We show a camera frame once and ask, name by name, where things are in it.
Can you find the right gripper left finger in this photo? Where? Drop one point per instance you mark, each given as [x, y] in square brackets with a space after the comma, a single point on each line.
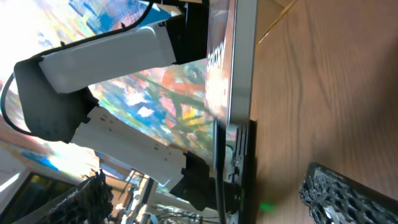
[88, 202]

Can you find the black mounting rail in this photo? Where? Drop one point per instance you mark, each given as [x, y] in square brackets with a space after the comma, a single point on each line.
[242, 172]

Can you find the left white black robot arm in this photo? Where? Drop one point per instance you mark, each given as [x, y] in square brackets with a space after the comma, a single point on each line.
[131, 94]

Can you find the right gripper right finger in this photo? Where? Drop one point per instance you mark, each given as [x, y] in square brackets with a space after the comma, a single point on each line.
[334, 198]

